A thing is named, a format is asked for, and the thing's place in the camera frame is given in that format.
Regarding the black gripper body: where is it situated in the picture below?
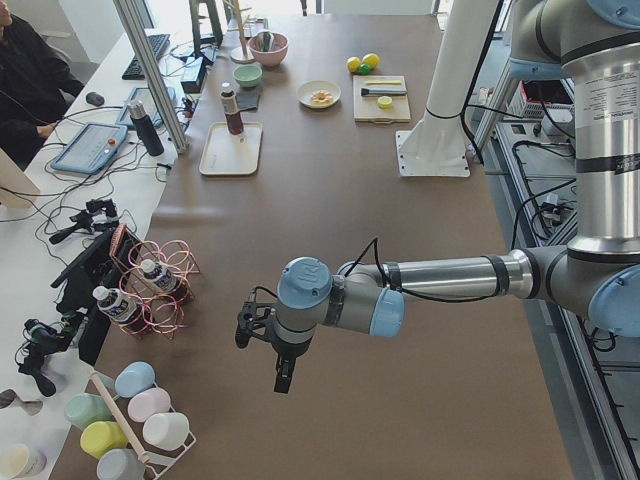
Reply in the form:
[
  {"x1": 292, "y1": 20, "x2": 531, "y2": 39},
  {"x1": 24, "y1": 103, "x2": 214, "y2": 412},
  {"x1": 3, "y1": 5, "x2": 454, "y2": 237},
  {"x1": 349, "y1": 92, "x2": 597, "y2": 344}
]
[{"x1": 271, "y1": 320, "x2": 306, "y2": 370}]

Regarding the glazed yellow donut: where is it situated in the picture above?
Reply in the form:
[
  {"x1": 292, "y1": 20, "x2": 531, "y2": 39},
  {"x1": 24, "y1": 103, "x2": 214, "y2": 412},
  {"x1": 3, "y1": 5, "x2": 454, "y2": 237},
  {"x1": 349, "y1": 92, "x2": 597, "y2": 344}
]
[{"x1": 310, "y1": 90, "x2": 334, "y2": 106}]

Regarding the white round plate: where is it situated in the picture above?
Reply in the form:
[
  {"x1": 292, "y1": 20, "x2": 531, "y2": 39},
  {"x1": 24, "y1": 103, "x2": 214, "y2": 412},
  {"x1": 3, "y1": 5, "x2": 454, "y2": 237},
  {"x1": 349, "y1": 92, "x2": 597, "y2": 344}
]
[{"x1": 297, "y1": 80, "x2": 341, "y2": 109}]

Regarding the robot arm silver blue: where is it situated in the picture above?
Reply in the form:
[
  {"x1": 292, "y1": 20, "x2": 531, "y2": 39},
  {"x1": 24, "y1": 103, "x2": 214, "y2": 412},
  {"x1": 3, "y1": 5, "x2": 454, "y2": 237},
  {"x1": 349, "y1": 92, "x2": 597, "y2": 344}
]
[{"x1": 267, "y1": 1, "x2": 639, "y2": 393}]

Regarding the cream rectangular rabbit tray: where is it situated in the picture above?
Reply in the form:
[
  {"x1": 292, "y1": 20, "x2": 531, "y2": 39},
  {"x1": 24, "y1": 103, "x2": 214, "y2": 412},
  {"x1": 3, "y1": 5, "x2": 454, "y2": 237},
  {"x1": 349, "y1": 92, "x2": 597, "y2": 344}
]
[{"x1": 199, "y1": 122, "x2": 263, "y2": 176}]

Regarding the white cup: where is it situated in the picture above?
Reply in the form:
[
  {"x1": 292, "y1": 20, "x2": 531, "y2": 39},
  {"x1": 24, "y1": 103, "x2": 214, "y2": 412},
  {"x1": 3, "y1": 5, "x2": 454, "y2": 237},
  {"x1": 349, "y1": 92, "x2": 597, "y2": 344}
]
[{"x1": 142, "y1": 412, "x2": 190, "y2": 451}]

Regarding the pink cup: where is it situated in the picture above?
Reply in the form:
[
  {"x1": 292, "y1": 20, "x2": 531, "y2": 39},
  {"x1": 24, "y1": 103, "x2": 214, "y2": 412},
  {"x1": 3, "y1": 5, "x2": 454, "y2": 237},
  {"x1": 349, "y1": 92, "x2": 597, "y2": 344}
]
[{"x1": 127, "y1": 387, "x2": 171, "y2": 423}]

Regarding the blue cup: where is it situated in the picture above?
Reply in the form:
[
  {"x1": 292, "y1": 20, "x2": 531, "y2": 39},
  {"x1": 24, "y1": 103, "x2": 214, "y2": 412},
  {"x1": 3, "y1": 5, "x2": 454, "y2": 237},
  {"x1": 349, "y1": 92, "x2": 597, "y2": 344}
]
[{"x1": 115, "y1": 361, "x2": 155, "y2": 398}]

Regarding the water bottle rear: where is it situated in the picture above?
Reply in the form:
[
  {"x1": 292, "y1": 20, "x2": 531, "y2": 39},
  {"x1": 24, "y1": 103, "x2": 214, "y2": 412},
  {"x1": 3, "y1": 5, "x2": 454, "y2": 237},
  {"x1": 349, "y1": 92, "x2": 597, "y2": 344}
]
[{"x1": 140, "y1": 258, "x2": 180, "y2": 294}]

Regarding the water bottle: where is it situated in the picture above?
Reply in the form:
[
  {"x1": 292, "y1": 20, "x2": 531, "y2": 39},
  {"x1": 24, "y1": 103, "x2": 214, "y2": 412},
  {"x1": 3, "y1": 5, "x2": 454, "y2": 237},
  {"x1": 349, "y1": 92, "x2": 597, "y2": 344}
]
[
  {"x1": 140, "y1": 258, "x2": 180, "y2": 294},
  {"x1": 92, "y1": 285, "x2": 147, "y2": 334}
]

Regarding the water bottle front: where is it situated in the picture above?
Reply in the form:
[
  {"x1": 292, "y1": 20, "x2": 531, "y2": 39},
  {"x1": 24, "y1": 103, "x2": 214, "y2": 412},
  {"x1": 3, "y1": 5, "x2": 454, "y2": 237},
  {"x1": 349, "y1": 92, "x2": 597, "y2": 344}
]
[{"x1": 92, "y1": 285, "x2": 147, "y2": 334}]

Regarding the grey cup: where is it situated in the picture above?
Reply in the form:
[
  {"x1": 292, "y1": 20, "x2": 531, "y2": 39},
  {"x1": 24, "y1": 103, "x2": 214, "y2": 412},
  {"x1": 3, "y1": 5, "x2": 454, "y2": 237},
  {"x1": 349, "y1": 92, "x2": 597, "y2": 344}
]
[{"x1": 96, "y1": 449, "x2": 145, "y2": 480}]

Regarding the yellow cup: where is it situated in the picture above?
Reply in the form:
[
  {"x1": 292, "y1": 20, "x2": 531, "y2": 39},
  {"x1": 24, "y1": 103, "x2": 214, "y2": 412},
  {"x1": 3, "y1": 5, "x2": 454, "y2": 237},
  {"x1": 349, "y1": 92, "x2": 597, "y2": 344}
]
[{"x1": 80, "y1": 421, "x2": 128, "y2": 459}]

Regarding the mint green cup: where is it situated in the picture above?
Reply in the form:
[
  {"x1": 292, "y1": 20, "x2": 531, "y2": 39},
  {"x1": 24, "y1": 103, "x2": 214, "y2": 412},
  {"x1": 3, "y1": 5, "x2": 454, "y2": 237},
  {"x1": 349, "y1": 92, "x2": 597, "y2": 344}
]
[{"x1": 64, "y1": 393, "x2": 112, "y2": 430}]

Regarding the dark red sauce bottle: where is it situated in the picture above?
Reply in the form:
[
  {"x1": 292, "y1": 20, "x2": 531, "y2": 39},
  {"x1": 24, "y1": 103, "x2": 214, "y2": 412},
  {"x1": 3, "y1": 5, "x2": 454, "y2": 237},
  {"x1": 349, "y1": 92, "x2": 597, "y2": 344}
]
[{"x1": 220, "y1": 82, "x2": 244, "y2": 135}]

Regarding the grey folded cloth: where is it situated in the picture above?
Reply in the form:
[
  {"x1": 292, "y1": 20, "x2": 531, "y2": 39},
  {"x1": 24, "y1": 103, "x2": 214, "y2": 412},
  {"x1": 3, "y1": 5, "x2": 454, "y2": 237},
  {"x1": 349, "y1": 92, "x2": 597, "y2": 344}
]
[{"x1": 236, "y1": 90, "x2": 261, "y2": 111}]

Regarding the wooden cutting board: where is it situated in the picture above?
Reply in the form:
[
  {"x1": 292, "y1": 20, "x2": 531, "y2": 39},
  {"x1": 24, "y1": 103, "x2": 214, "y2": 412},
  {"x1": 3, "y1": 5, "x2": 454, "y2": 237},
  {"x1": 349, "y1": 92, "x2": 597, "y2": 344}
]
[{"x1": 352, "y1": 75, "x2": 411, "y2": 123}]

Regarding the halved lemon on board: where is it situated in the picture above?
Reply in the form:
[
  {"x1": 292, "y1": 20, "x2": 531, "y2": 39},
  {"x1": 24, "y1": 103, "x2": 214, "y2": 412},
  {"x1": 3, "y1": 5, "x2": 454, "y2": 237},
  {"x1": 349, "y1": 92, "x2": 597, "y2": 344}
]
[{"x1": 377, "y1": 96, "x2": 393, "y2": 109}]

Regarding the black thermos bottle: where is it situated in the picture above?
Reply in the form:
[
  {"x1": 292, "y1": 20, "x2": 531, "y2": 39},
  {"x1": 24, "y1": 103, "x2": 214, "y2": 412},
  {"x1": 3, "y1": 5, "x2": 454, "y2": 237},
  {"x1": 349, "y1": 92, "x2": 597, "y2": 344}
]
[{"x1": 129, "y1": 103, "x2": 164, "y2": 157}]

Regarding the knife with blue sheath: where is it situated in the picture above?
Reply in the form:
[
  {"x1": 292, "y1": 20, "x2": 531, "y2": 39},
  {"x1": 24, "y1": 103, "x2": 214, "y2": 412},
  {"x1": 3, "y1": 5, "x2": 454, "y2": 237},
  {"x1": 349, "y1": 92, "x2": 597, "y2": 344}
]
[{"x1": 360, "y1": 87, "x2": 407, "y2": 97}]

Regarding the cream cup on desk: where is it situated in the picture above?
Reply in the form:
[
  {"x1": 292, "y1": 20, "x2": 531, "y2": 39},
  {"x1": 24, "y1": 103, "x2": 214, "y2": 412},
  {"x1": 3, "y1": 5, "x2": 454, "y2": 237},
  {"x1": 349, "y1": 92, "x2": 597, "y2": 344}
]
[{"x1": 1, "y1": 443, "x2": 47, "y2": 479}]

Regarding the mint green bowl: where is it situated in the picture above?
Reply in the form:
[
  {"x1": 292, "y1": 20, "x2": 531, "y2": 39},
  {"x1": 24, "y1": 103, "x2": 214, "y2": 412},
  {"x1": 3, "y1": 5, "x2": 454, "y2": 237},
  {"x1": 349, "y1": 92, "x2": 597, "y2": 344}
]
[{"x1": 233, "y1": 64, "x2": 263, "y2": 89}]

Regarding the yellow peeler stick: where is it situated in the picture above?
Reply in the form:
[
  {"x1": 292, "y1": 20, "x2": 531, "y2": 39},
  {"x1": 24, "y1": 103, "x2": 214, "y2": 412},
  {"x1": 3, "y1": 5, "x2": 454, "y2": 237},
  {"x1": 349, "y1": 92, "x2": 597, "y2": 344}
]
[{"x1": 364, "y1": 78, "x2": 402, "y2": 86}]

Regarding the blue teach pendant near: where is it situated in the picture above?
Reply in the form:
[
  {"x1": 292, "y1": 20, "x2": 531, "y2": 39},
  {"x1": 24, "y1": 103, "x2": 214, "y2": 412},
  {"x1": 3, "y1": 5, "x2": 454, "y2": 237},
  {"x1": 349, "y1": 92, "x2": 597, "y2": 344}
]
[{"x1": 51, "y1": 122, "x2": 128, "y2": 175}]

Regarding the blue teach pendant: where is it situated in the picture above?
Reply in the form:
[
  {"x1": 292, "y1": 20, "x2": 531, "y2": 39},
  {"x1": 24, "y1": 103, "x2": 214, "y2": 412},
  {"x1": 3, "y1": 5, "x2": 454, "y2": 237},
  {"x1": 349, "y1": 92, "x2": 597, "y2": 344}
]
[
  {"x1": 116, "y1": 87, "x2": 163, "y2": 130},
  {"x1": 51, "y1": 122, "x2": 128, "y2": 175}
]

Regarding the pink bowl with ice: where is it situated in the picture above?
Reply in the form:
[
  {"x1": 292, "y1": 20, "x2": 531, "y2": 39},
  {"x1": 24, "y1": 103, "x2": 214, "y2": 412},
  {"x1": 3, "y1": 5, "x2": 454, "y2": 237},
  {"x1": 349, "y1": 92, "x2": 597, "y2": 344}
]
[{"x1": 248, "y1": 32, "x2": 289, "y2": 67}]

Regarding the yellow lemon left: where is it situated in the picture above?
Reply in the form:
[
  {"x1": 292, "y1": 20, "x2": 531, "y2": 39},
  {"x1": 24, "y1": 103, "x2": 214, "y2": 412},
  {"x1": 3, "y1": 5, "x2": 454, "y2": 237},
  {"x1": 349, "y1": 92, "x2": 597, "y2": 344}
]
[{"x1": 346, "y1": 56, "x2": 362, "y2": 73}]

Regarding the yellow lemon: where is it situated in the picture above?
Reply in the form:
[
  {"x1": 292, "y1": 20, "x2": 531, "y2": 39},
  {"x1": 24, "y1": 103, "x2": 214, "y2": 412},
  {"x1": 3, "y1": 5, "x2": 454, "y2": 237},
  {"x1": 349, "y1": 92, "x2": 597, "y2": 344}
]
[
  {"x1": 346, "y1": 56, "x2": 362, "y2": 73},
  {"x1": 362, "y1": 53, "x2": 380, "y2": 70}
]

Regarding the blue teach pendant far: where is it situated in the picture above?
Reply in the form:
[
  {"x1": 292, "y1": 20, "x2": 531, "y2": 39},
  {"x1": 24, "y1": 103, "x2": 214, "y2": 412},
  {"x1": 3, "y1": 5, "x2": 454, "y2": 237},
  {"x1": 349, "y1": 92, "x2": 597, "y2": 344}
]
[{"x1": 116, "y1": 87, "x2": 163, "y2": 130}]

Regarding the black power box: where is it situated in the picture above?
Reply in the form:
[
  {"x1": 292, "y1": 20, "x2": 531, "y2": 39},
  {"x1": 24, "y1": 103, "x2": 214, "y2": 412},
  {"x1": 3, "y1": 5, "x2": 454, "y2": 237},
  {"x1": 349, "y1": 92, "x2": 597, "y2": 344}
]
[{"x1": 180, "y1": 57, "x2": 206, "y2": 94}]

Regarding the wooden mug tree stand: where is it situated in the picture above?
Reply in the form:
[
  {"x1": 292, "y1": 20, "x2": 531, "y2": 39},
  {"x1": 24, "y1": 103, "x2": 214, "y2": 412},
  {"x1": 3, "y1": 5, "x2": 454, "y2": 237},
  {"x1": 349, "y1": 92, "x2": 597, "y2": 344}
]
[{"x1": 223, "y1": 0, "x2": 255, "y2": 65}]

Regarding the yellow lemon right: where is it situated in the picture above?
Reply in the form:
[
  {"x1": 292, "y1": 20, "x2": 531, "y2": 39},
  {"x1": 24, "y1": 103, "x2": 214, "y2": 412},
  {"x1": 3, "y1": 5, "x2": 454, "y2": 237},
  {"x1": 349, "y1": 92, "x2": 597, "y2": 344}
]
[{"x1": 362, "y1": 53, "x2": 380, "y2": 70}]

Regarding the steel ice scoop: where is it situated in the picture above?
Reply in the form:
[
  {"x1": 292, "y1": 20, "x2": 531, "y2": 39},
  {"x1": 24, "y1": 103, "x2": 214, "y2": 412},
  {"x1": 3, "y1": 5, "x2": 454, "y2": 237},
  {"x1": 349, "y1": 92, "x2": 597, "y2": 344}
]
[{"x1": 255, "y1": 29, "x2": 274, "y2": 52}]

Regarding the wooden board leaning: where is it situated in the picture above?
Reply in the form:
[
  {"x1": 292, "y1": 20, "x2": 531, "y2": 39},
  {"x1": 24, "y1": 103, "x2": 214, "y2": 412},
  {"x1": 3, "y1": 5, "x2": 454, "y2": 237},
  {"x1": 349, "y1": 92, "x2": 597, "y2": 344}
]
[{"x1": 0, "y1": 150, "x2": 40, "y2": 208}]

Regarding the black computer mouse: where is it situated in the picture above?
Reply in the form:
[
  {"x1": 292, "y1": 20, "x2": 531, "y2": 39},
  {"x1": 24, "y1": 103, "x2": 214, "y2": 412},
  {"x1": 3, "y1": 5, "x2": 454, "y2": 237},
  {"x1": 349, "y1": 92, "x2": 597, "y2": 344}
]
[{"x1": 85, "y1": 91, "x2": 105, "y2": 107}]

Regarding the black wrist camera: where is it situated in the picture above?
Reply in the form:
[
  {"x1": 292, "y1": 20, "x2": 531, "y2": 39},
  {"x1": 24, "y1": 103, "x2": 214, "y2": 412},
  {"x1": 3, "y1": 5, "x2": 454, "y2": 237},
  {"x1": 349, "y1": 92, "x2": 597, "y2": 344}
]
[{"x1": 235, "y1": 301, "x2": 274, "y2": 349}]

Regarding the white wire cup rack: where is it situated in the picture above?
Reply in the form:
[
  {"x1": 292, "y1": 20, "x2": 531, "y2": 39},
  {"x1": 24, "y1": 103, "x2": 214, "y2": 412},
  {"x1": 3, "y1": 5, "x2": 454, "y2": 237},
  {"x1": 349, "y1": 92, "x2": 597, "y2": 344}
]
[{"x1": 89, "y1": 370, "x2": 197, "y2": 479}]

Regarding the copper wire bottle rack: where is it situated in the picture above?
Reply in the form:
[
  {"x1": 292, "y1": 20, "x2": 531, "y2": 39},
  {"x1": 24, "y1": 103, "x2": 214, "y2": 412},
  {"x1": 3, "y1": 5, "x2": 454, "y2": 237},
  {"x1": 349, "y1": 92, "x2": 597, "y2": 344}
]
[{"x1": 109, "y1": 225, "x2": 200, "y2": 340}]

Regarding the aluminium frame post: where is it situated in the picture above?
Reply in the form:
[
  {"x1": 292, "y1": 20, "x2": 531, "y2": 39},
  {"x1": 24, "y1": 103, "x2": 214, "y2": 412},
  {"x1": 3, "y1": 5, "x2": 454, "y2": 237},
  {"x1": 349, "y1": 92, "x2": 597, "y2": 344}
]
[{"x1": 113, "y1": 0, "x2": 189, "y2": 154}]

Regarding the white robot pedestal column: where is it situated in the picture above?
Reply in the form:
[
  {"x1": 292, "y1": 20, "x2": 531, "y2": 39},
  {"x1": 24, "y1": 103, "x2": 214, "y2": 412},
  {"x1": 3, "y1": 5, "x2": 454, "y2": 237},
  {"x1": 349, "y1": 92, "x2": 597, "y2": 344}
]
[{"x1": 396, "y1": 0, "x2": 503, "y2": 178}]

